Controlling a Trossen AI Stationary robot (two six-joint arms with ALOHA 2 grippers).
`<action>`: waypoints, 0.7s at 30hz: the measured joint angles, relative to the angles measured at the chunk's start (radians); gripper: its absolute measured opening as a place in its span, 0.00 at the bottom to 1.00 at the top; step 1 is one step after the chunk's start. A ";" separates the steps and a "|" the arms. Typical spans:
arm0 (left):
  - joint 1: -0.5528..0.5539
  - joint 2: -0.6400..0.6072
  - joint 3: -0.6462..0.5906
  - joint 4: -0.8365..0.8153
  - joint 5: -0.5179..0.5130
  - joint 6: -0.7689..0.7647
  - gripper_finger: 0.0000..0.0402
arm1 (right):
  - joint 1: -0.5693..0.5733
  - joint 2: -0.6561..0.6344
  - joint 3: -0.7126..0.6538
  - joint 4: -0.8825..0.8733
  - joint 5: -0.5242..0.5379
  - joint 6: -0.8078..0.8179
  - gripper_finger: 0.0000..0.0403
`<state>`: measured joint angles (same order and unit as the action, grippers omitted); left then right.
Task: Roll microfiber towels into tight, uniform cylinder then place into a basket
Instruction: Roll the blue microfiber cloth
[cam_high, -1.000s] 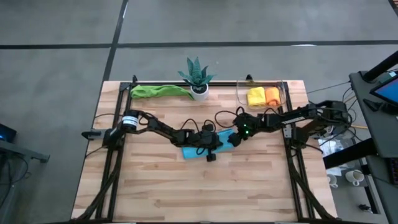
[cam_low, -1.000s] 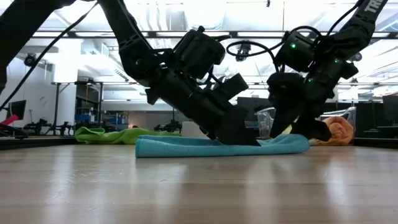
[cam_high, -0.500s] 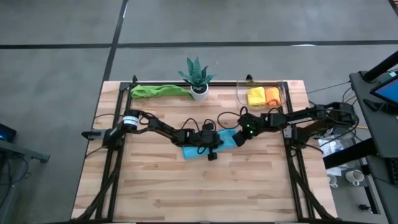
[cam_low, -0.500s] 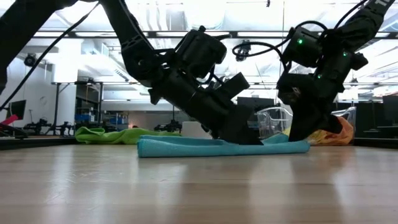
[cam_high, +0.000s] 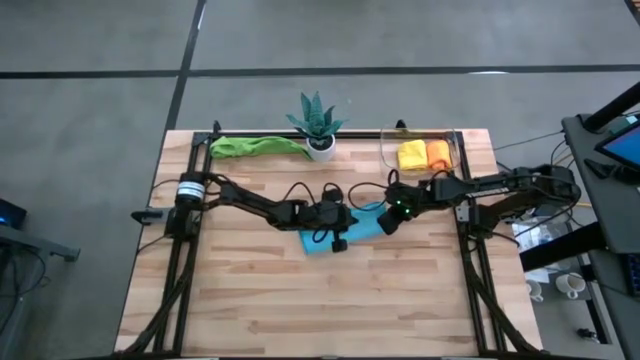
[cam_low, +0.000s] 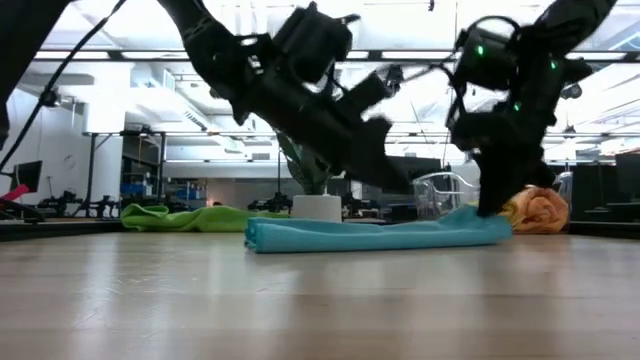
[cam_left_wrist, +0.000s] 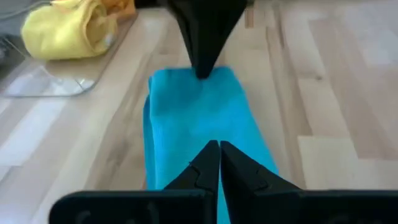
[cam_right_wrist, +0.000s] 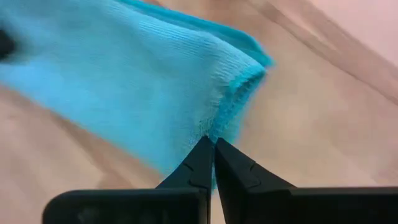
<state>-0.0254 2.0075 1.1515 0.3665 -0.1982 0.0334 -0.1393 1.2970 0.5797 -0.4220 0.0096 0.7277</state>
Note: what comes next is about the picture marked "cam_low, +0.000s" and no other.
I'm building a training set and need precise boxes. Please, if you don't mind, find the red object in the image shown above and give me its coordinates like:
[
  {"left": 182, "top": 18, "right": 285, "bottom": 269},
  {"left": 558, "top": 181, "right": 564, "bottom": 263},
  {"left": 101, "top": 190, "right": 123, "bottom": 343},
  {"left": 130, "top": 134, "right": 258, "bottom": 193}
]
[{"left": 0, "top": 182, "right": 35, "bottom": 204}]

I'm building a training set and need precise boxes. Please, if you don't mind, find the green microfiber towel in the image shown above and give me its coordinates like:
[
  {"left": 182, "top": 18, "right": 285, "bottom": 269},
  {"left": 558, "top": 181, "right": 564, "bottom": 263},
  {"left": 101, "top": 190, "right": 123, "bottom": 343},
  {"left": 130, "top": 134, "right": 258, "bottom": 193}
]
[{"left": 119, "top": 202, "right": 292, "bottom": 234}]

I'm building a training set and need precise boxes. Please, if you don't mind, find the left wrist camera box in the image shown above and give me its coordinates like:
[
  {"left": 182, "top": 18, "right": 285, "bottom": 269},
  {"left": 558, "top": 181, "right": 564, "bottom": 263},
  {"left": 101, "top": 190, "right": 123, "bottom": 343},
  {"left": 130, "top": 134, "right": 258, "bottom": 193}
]
[{"left": 343, "top": 71, "right": 397, "bottom": 115}]

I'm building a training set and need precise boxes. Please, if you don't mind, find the orange microfiber towel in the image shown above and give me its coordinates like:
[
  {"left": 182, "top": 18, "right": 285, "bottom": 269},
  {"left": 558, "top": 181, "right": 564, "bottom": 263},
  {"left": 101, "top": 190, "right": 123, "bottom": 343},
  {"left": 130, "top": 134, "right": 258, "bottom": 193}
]
[{"left": 501, "top": 184, "right": 571, "bottom": 235}]

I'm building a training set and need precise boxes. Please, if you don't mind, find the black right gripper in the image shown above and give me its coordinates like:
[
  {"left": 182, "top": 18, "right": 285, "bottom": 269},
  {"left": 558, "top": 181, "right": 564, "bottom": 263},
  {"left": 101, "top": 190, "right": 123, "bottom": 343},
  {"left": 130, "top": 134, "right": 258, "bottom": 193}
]
[{"left": 446, "top": 106, "right": 557, "bottom": 218}]

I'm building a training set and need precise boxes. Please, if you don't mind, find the green succulent plant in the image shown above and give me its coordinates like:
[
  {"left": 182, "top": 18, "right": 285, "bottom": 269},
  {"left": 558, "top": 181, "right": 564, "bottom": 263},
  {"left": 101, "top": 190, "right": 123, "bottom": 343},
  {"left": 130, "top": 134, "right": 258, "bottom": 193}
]
[{"left": 276, "top": 131, "right": 347, "bottom": 197}]

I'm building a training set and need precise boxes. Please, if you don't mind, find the small black monitor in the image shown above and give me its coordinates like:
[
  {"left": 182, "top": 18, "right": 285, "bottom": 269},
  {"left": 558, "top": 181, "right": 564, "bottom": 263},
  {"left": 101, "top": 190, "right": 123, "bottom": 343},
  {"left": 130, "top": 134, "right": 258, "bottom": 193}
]
[{"left": 9, "top": 159, "right": 44, "bottom": 194}]

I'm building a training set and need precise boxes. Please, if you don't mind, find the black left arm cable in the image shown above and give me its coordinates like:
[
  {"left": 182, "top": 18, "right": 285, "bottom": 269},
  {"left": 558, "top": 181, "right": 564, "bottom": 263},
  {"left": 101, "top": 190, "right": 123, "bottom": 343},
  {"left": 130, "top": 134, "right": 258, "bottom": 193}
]
[{"left": 0, "top": 0, "right": 129, "bottom": 174}]

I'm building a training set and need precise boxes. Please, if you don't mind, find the large black monitor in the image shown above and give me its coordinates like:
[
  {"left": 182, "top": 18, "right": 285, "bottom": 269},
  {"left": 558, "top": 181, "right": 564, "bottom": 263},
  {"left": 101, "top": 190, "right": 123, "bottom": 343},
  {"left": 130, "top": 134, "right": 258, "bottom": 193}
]
[{"left": 613, "top": 152, "right": 640, "bottom": 202}]

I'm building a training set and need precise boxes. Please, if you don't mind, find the clear plastic basket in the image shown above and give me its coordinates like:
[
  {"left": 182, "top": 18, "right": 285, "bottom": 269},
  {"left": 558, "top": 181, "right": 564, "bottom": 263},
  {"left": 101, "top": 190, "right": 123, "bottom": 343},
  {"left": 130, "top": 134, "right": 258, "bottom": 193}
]
[{"left": 411, "top": 171, "right": 575, "bottom": 235}]

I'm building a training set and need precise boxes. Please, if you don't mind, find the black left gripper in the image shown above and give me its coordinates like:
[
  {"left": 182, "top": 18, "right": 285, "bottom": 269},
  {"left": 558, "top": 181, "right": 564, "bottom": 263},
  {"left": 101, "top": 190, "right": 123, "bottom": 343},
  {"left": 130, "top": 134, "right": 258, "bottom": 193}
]
[{"left": 231, "top": 73, "right": 412, "bottom": 195}]

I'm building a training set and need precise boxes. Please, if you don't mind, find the white cabinet box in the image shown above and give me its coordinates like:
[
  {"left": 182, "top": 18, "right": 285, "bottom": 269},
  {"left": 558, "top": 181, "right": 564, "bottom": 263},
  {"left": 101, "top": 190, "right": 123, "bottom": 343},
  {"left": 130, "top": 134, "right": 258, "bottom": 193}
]
[{"left": 82, "top": 97, "right": 126, "bottom": 135}]

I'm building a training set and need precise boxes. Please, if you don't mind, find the black shelf rack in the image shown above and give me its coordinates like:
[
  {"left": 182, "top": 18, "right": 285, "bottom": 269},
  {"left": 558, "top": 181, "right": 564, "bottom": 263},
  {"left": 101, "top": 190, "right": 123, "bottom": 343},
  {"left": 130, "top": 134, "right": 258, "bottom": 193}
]
[{"left": 118, "top": 129, "right": 167, "bottom": 197}]

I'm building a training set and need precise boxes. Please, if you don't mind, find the blue microfiber towel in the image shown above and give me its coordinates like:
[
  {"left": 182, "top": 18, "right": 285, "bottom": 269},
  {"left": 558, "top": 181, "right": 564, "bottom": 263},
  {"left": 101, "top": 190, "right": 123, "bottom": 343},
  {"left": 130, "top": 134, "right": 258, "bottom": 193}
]
[{"left": 243, "top": 204, "right": 515, "bottom": 255}]

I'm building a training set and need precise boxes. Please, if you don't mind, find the white round plant pot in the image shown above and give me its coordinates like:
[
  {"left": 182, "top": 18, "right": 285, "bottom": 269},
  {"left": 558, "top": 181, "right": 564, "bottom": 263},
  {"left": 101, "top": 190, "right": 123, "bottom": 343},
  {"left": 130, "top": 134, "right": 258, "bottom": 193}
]
[{"left": 290, "top": 193, "right": 345, "bottom": 224}]

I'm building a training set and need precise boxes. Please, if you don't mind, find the black desktop monitor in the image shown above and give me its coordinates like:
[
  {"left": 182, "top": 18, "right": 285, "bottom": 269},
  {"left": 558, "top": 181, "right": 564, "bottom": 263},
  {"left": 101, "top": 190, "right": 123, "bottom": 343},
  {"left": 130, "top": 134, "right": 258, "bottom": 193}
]
[{"left": 389, "top": 155, "right": 444, "bottom": 189}]

